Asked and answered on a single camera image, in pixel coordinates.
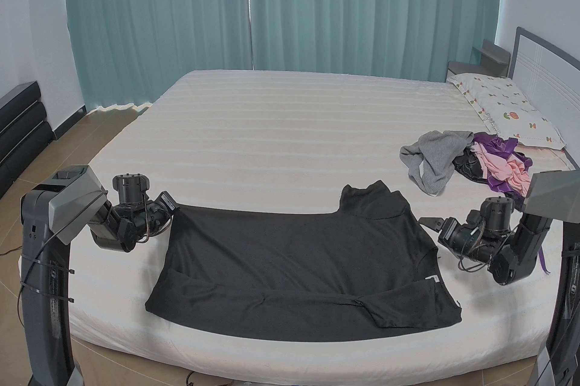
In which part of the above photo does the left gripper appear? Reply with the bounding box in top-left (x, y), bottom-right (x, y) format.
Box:
top-left (147, 191), bottom-right (178, 236)

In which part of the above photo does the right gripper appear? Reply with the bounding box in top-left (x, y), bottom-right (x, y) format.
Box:
top-left (419, 216), bottom-right (488, 261)

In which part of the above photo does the black T-shirt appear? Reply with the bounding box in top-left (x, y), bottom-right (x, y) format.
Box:
top-left (145, 180), bottom-right (463, 336)

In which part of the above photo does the bed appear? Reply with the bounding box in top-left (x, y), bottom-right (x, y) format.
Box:
top-left (68, 27), bottom-right (580, 380)

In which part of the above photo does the grey garment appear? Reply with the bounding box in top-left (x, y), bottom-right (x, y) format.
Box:
top-left (400, 130), bottom-right (474, 196)

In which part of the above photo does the white printed pillow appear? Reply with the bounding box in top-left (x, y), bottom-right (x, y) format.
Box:
top-left (446, 73), bottom-right (567, 149)

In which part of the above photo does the black chest of drawers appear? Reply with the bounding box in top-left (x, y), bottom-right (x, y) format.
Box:
top-left (0, 80), bottom-right (54, 196)

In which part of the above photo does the grey bedside table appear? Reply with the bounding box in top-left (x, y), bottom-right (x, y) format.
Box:
top-left (447, 39), bottom-right (511, 79)

